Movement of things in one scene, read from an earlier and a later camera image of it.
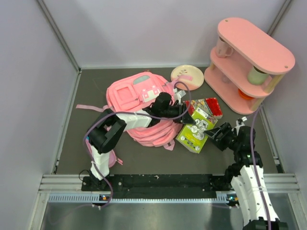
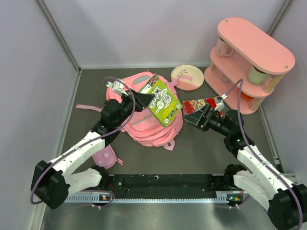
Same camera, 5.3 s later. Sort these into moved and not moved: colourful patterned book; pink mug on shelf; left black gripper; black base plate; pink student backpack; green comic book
Moved: green comic book; left black gripper
Not moved: pink mug on shelf; black base plate; colourful patterned book; pink student backpack
